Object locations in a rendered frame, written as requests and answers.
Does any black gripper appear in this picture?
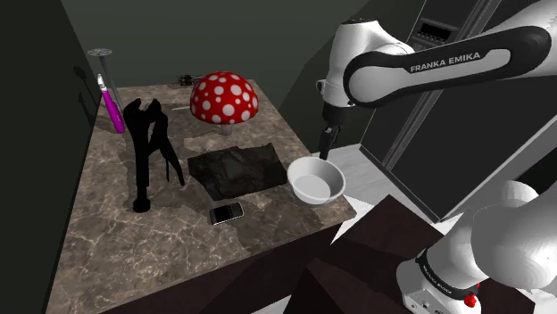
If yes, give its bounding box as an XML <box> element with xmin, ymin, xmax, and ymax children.
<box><xmin>318</xmin><ymin>102</ymin><xmax>355</xmax><ymax>161</ymax></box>

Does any white bowl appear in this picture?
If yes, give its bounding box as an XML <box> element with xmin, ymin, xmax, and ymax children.
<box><xmin>286</xmin><ymin>155</ymin><xmax>347</xmax><ymax>206</ymax></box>

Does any black crumpled cloth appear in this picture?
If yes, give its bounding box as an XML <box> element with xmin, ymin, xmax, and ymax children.
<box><xmin>187</xmin><ymin>142</ymin><xmax>289</xmax><ymax>202</ymax></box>

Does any red white-dotted mushroom figure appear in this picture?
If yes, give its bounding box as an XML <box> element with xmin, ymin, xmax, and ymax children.
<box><xmin>189</xmin><ymin>70</ymin><xmax>261</xmax><ymax>137</ymax></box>

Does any dark robot stand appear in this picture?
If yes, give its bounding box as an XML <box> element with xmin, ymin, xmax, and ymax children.
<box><xmin>282</xmin><ymin>194</ymin><xmax>537</xmax><ymax>314</ymax></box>

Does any dark tall kitchen cabinet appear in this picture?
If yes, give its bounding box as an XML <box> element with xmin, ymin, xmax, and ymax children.
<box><xmin>359</xmin><ymin>0</ymin><xmax>557</xmax><ymax>224</ymax></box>

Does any black mobile phone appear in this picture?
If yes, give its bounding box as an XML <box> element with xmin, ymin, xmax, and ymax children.
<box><xmin>208</xmin><ymin>201</ymin><xmax>245</xmax><ymax>227</ymax></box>

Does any small dark toy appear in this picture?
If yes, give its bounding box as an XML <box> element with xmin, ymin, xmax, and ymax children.
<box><xmin>175</xmin><ymin>73</ymin><xmax>204</xmax><ymax>88</ymax></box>

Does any black abstract sculpture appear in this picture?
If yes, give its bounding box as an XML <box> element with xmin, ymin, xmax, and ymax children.
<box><xmin>122</xmin><ymin>97</ymin><xmax>187</xmax><ymax>214</ymax></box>

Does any purple pen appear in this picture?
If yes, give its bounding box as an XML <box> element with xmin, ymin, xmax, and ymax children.
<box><xmin>96</xmin><ymin>73</ymin><xmax>127</xmax><ymax>135</ymax></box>

